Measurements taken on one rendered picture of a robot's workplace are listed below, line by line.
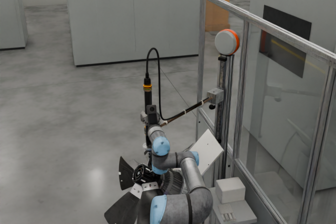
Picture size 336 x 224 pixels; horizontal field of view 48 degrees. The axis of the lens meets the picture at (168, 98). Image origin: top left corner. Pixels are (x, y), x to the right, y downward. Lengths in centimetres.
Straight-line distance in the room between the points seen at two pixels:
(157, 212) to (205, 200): 19
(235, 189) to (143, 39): 538
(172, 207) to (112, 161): 320
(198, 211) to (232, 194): 119
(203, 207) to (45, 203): 285
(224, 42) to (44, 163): 297
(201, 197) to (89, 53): 625
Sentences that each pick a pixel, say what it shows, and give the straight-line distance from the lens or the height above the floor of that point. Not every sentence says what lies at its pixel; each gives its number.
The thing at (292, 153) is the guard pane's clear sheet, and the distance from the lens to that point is 209.
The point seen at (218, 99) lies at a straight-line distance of 242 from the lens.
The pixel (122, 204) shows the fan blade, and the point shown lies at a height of 105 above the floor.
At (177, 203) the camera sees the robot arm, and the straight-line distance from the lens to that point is 141.
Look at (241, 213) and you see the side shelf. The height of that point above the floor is 86.
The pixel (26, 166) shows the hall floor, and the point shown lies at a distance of 472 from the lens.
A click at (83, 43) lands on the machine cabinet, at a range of 744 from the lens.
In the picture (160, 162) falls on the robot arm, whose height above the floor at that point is 156.
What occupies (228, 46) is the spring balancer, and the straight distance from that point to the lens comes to 237.
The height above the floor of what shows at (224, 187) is 97.
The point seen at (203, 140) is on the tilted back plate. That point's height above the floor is 131.
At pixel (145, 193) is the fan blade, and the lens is 217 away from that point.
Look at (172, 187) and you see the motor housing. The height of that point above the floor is 114.
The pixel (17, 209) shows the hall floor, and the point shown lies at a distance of 413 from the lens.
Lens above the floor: 255
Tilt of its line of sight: 25 degrees down
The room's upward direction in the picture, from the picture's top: straight up
